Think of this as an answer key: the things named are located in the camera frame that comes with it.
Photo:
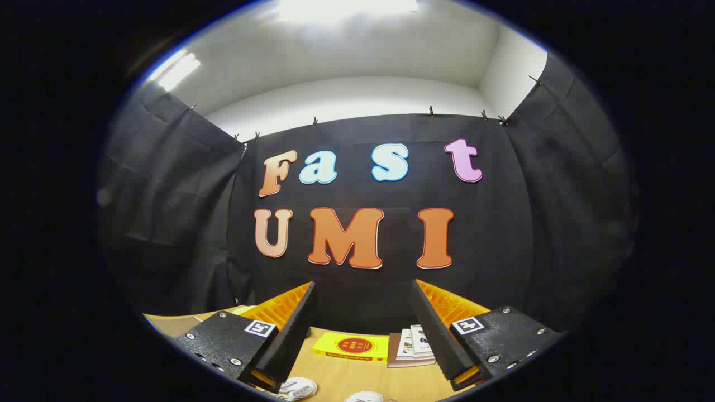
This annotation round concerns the white illustrated book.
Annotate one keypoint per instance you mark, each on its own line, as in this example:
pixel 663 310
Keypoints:
pixel 420 338
pixel 405 343

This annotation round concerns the yellow book with red circle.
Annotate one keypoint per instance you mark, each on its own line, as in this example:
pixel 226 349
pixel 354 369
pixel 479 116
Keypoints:
pixel 352 346

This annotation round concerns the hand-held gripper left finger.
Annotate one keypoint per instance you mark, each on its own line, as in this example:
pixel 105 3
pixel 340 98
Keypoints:
pixel 290 340

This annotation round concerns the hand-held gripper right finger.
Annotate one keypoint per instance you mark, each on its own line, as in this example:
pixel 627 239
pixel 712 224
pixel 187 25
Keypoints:
pixel 433 335

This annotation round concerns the ceiling light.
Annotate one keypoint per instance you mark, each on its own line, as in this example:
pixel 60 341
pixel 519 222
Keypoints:
pixel 346 8
pixel 179 70

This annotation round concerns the white canvas shoe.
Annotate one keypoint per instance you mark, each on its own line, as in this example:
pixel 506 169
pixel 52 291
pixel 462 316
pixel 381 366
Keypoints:
pixel 364 397
pixel 297 388

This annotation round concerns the black backdrop cloth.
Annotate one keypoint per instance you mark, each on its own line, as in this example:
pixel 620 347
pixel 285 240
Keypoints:
pixel 503 223

